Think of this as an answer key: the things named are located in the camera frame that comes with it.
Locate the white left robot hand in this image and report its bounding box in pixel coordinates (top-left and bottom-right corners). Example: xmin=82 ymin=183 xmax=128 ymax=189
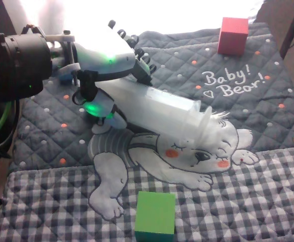
xmin=71 ymin=19 xmax=158 ymax=134

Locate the blue block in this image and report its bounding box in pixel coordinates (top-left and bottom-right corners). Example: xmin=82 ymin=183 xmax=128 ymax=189
xmin=59 ymin=72 xmax=75 ymax=85

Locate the red block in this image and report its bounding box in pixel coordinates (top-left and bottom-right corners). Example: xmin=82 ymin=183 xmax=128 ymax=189
xmin=217 ymin=17 xmax=249 ymax=56

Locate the grey quilt with bear print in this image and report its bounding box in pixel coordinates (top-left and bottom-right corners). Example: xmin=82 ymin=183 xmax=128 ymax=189
xmin=0 ymin=22 xmax=294 ymax=242

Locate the green block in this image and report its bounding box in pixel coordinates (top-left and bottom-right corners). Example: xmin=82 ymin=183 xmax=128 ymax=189
xmin=134 ymin=191 xmax=176 ymax=242

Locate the dark brown post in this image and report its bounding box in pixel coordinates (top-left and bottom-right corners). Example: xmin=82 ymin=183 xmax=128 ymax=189
xmin=279 ymin=0 xmax=294 ymax=60

